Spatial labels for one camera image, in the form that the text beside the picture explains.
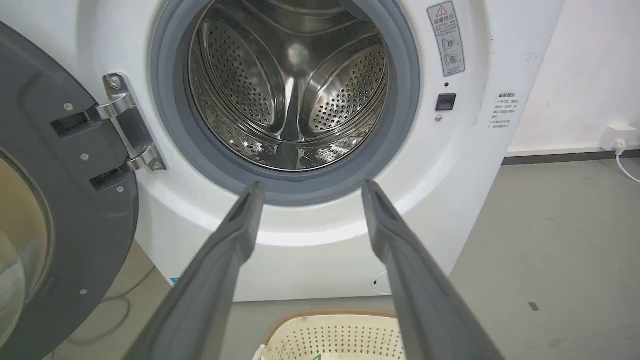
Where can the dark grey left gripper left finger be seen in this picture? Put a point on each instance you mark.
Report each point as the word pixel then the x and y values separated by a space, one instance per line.
pixel 210 285

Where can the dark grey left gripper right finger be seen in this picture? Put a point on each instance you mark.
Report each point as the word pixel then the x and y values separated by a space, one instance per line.
pixel 422 295

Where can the grey washing machine door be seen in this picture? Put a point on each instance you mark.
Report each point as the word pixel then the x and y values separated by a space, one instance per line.
pixel 65 210

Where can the cream perforated laundry basket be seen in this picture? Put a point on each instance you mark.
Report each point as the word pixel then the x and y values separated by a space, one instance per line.
pixel 335 339

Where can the white front-load washing machine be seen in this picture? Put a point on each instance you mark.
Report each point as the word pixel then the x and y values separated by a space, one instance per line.
pixel 440 165

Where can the white wall power socket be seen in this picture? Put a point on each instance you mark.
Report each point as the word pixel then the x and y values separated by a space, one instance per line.
pixel 618 136

